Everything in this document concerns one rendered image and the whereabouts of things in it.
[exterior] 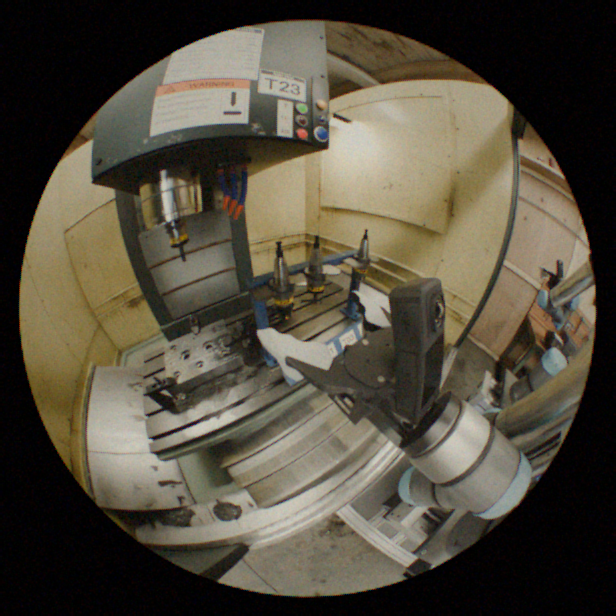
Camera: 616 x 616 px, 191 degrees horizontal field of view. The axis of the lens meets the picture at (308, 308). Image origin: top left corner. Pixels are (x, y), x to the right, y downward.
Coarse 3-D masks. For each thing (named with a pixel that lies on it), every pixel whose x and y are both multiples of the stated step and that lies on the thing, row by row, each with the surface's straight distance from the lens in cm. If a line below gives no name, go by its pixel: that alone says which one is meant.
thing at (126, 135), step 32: (288, 32) 58; (320, 32) 68; (160, 64) 44; (288, 64) 48; (320, 64) 54; (128, 96) 40; (256, 96) 38; (96, 128) 40; (128, 128) 36; (192, 128) 33; (224, 128) 33; (256, 128) 34; (96, 160) 36; (128, 160) 33; (160, 160) 36; (192, 160) 42; (256, 160) 52; (288, 160) 55; (128, 192) 54
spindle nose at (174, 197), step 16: (160, 176) 44; (176, 176) 43; (192, 176) 45; (144, 192) 46; (160, 192) 43; (176, 192) 43; (192, 192) 44; (144, 208) 47; (160, 208) 43; (176, 208) 42; (192, 208) 44; (160, 224) 43
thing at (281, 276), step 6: (276, 258) 40; (282, 258) 40; (276, 264) 40; (282, 264) 40; (276, 270) 41; (282, 270) 41; (288, 270) 42; (276, 276) 41; (282, 276) 41; (288, 276) 42; (276, 282) 42; (282, 282) 41; (288, 282) 42
